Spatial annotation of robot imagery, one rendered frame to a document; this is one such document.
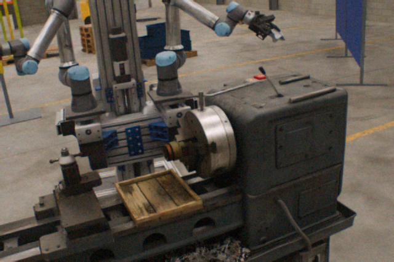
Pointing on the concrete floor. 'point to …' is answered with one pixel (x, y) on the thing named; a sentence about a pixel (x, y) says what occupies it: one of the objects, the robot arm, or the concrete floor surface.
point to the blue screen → (352, 34)
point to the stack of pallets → (87, 41)
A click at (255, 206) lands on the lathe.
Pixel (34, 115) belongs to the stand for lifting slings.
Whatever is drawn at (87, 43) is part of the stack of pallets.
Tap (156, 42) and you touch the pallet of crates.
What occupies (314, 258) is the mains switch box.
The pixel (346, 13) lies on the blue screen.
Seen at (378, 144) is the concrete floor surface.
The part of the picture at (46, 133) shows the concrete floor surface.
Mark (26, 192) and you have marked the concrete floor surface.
